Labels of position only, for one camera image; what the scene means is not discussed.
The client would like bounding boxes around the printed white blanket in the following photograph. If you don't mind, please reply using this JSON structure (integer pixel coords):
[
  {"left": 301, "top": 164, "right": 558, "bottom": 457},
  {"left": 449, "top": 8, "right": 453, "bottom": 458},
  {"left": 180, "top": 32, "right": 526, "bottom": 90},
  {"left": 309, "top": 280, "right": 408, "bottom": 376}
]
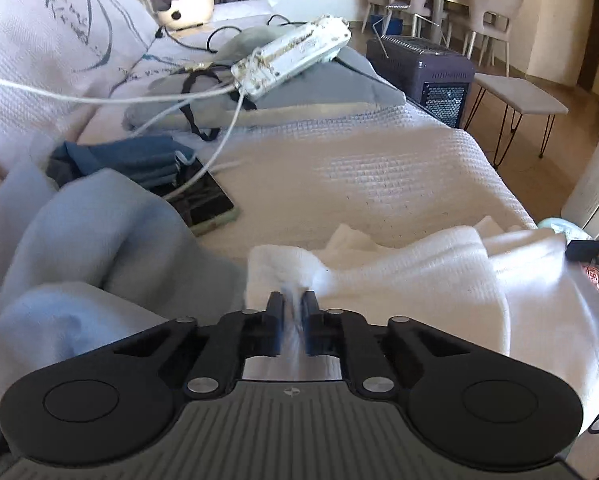
[{"left": 0, "top": 0, "right": 181, "bottom": 172}]

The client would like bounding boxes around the beige handheld device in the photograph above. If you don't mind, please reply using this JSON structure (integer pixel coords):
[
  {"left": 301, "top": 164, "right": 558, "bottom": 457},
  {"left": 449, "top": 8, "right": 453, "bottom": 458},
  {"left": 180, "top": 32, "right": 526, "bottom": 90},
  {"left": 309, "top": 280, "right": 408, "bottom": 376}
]
[{"left": 156, "top": 0, "right": 216, "bottom": 29}]

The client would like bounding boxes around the trash bin with plastic bag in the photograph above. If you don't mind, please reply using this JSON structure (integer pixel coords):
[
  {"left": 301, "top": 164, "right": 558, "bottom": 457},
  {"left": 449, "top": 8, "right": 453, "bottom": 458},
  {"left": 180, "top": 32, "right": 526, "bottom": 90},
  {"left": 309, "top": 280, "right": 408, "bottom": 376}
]
[{"left": 536, "top": 215, "right": 599, "bottom": 312}]

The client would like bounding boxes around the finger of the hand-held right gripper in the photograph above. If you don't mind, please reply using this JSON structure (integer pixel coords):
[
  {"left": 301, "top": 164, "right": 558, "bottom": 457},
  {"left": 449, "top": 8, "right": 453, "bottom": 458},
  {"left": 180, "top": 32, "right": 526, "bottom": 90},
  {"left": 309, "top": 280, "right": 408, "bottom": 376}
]
[{"left": 565, "top": 238, "right": 599, "bottom": 264}]

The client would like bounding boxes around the light blue garment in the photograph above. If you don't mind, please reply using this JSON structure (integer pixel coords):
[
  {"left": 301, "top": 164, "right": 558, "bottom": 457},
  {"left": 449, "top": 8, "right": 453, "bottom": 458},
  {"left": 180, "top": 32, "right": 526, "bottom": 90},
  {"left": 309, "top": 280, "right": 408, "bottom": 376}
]
[{"left": 0, "top": 159, "right": 248, "bottom": 377}]

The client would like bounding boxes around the white cable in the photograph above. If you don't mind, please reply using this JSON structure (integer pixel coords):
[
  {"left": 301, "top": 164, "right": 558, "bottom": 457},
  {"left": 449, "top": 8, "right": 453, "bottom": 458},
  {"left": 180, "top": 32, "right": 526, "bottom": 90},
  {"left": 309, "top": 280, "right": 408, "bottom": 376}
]
[
  {"left": 127, "top": 91, "right": 246, "bottom": 199},
  {"left": 0, "top": 71, "right": 243, "bottom": 107}
]

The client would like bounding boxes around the grey pillow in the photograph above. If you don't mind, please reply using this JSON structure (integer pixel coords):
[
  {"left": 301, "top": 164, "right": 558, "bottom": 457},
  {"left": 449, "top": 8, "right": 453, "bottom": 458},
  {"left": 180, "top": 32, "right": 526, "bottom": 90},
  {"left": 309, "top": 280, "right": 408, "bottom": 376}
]
[{"left": 123, "top": 24, "right": 409, "bottom": 134}]

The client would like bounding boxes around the cream white sweater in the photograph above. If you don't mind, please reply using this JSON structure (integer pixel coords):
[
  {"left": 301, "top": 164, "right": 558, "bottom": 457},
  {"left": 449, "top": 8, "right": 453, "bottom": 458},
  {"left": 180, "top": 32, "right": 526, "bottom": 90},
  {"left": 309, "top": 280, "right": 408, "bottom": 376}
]
[{"left": 244, "top": 215, "right": 599, "bottom": 461}]

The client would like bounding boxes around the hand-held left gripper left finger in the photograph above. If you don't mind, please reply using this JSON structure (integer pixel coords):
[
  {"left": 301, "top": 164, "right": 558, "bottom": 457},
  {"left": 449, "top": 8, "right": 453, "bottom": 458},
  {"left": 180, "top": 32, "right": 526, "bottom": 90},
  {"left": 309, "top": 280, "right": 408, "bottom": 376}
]
[{"left": 112, "top": 290, "right": 286, "bottom": 399}]

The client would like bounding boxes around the white power strip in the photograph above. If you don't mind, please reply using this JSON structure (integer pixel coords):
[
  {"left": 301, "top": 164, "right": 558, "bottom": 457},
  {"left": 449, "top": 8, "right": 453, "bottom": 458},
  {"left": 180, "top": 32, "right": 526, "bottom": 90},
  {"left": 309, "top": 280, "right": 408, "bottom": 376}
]
[{"left": 228, "top": 15, "right": 353, "bottom": 102}]

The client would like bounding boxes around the dark blue cloth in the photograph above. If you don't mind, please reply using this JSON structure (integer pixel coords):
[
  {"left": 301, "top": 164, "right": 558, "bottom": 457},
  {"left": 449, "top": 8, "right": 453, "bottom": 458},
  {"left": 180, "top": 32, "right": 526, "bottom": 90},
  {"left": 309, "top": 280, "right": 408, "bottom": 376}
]
[{"left": 46, "top": 134, "right": 198, "bottom": 192}]

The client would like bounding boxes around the grey bench with hairpin legs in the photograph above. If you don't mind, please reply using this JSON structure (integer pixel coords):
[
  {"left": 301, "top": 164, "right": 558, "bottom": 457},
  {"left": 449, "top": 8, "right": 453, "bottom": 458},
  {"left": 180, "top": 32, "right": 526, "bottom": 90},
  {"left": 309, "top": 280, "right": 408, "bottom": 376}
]
[{"left": 463, "top": 72, "right": 571, "bottom": 169}]

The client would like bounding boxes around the black cable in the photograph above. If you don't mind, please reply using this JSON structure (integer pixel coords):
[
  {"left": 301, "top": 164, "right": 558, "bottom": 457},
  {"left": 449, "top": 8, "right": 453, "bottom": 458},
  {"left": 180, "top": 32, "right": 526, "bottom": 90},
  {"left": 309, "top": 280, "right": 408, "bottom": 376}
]
[{"left": 153, "top": 14, "right": 291, "bottom": 54}]

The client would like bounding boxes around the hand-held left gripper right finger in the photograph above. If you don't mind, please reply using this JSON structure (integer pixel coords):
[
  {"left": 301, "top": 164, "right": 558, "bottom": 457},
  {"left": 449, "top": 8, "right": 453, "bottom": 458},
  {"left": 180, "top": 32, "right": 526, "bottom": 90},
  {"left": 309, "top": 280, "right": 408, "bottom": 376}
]
[{"left": 301, "top": 290, "right": 480, "bottom": 399}]

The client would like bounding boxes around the black strap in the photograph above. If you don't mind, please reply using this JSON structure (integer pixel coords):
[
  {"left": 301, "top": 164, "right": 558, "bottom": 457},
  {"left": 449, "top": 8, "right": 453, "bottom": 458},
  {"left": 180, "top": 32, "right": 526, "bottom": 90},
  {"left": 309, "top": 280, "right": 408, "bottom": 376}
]
[{"left": 180, "top": 66, "right": 258, "bottom": 142}]

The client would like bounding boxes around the dark blue space heater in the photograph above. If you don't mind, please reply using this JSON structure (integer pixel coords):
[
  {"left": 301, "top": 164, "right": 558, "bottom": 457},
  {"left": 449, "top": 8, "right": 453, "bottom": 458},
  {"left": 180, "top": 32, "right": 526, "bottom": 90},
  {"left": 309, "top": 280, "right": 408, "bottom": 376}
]
[{"left": 365, "top": 34, "right": 477, "bottom": 129}]

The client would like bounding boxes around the smartphone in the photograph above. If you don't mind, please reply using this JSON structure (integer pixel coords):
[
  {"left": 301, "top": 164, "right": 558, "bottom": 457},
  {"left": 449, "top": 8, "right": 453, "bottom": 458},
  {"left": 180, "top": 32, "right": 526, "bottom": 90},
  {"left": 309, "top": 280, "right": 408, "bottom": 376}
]
[{"left": 166, "top": 156, "right": 241, "bottom": 238}]

